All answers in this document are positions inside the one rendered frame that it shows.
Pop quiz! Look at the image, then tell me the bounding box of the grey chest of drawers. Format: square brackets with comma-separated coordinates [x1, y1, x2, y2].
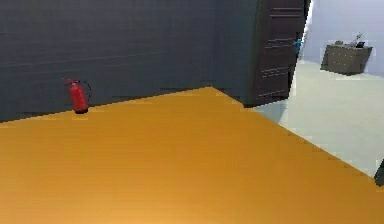
[320, 43, 374, 76]

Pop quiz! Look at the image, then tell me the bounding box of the teal door handle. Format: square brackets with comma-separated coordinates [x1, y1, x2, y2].
[292, 37, 304, 54]

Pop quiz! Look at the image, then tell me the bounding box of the dark brown room door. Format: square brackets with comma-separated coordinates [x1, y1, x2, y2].
[243, 0, 312, 108]

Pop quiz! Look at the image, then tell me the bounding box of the red fire extinguisher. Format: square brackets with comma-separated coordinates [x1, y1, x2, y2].
[62, 77, 92, 115]

